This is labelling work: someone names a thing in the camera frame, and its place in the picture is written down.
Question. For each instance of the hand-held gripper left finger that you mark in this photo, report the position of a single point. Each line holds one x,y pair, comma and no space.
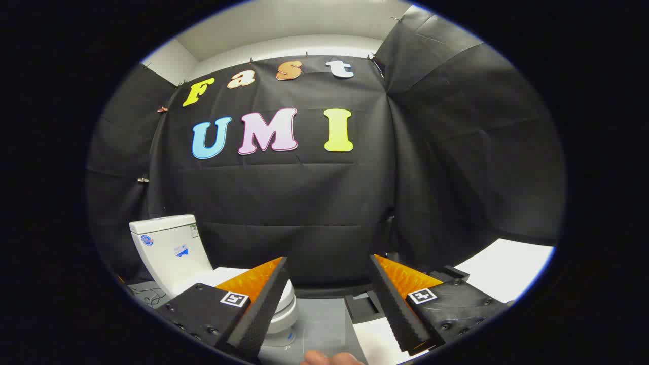
263,314

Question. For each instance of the white board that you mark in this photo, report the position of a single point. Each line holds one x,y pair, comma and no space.
507,268

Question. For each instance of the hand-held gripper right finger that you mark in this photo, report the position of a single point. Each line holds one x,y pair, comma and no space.
400,314

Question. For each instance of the white toilet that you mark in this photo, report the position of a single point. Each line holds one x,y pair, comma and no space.
167,253

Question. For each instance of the black backdrop cloth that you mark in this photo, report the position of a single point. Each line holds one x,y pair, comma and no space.
304,203

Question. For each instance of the black box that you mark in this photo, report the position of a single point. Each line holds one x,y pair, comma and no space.
362,306

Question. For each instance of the white paper sheet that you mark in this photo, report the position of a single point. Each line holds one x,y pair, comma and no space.
375,339

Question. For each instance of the black flat block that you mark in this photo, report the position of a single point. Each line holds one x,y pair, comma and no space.
448,274

